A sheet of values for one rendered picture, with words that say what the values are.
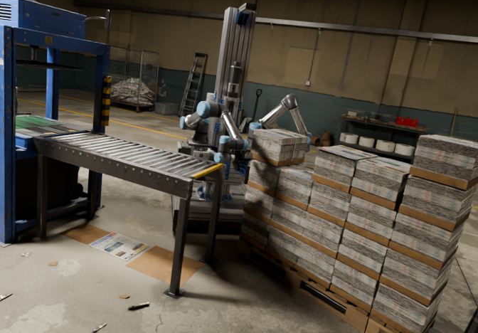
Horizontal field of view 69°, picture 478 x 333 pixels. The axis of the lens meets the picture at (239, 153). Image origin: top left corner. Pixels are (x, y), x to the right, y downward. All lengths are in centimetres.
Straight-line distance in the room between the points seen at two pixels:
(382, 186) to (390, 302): 70
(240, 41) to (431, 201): 206
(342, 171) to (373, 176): 21
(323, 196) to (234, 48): 159
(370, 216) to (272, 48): 772
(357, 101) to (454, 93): 208
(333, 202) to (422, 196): 56
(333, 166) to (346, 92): 686
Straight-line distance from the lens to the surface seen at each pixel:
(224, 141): 240
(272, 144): 263
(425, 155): 215
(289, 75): 942
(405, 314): 242
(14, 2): 302
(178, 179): 216
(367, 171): 227
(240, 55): 328
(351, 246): 241
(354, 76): 915
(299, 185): 253
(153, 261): 282
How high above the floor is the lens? 147
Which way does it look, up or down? 13 degrees down
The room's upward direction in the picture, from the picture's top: 9 degrees clockwise
